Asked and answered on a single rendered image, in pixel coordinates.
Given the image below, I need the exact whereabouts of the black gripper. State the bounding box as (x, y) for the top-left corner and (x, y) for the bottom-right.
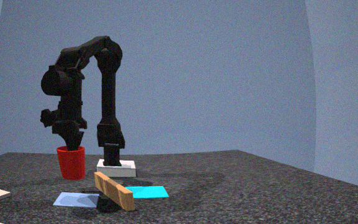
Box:
(52, 96), (88, 151)

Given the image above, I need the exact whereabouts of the red cup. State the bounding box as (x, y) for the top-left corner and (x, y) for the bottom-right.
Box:
(57, 146), (85, 180)

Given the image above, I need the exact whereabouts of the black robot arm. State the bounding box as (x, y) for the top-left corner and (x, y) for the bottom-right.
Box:
(40, 36), (125, 167)

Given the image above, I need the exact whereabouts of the orange wooden beam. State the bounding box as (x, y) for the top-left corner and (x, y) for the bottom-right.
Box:
(94, 172), (134, 211)

